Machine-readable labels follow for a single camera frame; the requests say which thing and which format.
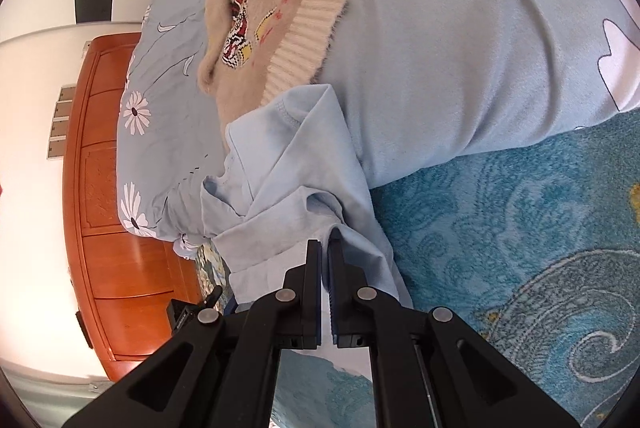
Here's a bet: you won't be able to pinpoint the light blue t-shirt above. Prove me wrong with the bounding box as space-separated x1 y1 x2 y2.
201 84 412 306

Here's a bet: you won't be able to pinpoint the orange wooden headboard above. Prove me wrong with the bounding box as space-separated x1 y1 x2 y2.
62 32 202 382

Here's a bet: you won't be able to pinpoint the teal floral bed sheet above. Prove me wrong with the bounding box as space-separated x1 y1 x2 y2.
192 107 640 428

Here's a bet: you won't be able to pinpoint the grey-blue daisy duvet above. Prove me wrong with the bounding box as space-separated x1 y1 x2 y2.
116 0 639 256

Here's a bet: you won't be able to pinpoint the wall photo frames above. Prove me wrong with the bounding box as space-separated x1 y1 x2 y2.
47 86 76 159

